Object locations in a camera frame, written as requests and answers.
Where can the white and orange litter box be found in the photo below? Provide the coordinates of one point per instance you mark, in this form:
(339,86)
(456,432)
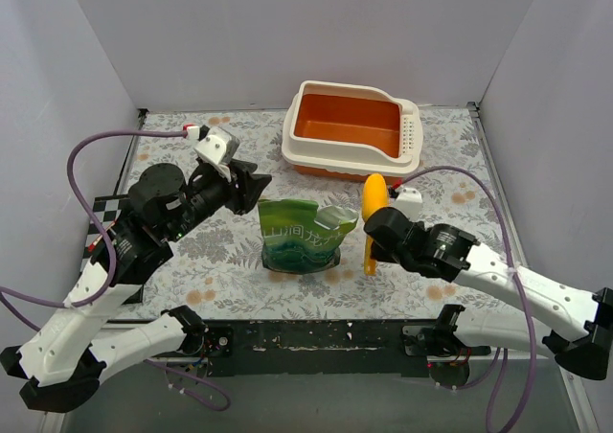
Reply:
(351,131)

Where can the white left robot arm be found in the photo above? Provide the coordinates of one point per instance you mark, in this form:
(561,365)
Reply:
(67,361)

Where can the black white checkerboard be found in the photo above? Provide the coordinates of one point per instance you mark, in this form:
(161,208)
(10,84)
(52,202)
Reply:
(107,209)

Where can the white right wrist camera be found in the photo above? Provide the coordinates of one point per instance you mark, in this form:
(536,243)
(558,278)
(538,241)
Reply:
(408,201)

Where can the green cat litter bag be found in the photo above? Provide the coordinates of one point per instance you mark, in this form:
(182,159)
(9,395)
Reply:
(300,237)

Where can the yellow plastic litter scoop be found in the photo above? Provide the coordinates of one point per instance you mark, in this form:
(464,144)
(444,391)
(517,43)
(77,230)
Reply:
(374,197)

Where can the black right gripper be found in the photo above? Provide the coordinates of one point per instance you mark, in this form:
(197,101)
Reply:
(380,222)

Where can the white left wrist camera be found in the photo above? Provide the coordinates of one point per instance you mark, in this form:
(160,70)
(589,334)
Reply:
(217,148)

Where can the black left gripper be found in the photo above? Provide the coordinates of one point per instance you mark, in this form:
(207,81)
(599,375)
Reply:
(238,186)

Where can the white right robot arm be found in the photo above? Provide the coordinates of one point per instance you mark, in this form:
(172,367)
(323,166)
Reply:
(572,326)

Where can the red white toy block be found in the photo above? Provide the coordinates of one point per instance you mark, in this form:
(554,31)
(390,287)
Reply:
(94,243)

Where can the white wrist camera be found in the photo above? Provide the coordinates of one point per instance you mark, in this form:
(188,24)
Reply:
(408,201)
(217,148)

